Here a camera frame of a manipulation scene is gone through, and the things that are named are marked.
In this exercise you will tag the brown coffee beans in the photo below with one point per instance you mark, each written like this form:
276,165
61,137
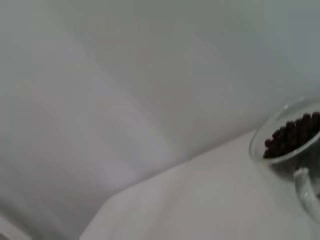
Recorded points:
292,137

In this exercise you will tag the clear double-wall glass cup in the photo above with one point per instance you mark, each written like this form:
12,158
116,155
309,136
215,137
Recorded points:
302,185

